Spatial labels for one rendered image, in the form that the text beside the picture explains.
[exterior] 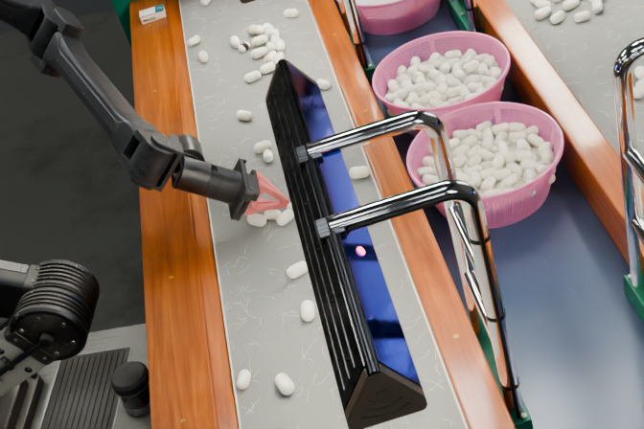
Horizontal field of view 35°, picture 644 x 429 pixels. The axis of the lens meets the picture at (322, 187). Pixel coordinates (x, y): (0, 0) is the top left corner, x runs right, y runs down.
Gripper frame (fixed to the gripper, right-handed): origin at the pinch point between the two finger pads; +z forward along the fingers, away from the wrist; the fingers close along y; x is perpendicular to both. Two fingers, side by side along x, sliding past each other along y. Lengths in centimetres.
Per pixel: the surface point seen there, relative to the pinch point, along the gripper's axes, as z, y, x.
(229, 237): -6.9, -2.5, 8.5
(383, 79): 20.0, 30.5, -15.0
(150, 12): -17, 84, 11
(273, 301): -2.9, -21.4, 5.1
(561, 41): 47, 25, -37
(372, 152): 13.0, 5.4, -11.6
